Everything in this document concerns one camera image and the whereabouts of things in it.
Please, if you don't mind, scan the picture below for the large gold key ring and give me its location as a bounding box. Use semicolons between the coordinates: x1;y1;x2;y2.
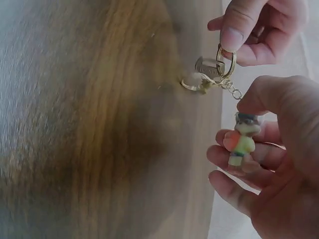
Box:
215;43;238;78

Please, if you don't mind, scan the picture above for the silver key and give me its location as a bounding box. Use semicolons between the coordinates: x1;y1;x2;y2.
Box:
194;56;226;75

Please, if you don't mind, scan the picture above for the animal figurine keychain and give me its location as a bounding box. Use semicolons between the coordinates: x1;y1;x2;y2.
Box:
199;74;256;173

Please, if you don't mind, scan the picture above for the person's right hand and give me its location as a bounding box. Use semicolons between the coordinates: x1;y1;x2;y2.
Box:
206;75;319;239

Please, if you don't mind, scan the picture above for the small gold ring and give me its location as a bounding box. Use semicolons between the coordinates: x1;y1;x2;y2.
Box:
180;72;203;91

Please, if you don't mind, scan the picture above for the person's left hand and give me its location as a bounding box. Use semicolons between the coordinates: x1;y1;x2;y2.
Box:
207;0;308;67

